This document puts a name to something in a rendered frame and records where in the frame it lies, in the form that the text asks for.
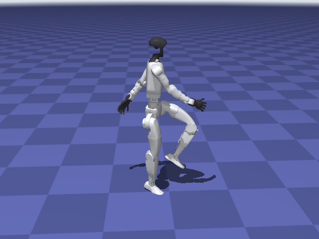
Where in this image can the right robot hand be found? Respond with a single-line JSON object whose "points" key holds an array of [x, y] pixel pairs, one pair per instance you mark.
{"points": [[198, 104]]}

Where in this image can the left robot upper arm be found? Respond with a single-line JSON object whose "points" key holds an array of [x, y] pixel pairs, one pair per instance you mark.
{"points": [[143, 79]]}

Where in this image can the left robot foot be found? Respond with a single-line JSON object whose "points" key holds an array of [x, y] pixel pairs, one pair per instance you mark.
{"points": [[177, 162]]}

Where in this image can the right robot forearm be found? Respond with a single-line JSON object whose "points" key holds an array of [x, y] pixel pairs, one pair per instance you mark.
{"points": [[180, 96]]}

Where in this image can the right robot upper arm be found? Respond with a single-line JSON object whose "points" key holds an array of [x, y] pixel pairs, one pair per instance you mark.
{"points": [[158, 72]]}

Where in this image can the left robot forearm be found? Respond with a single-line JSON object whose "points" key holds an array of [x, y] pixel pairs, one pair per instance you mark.
{"points": [[135, 90]]}

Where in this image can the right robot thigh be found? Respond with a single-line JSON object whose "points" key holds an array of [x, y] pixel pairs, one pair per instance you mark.
{"points": [[154, 135]]}

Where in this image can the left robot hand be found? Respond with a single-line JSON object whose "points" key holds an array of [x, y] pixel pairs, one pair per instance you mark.
{"points": [[124, 104]]}

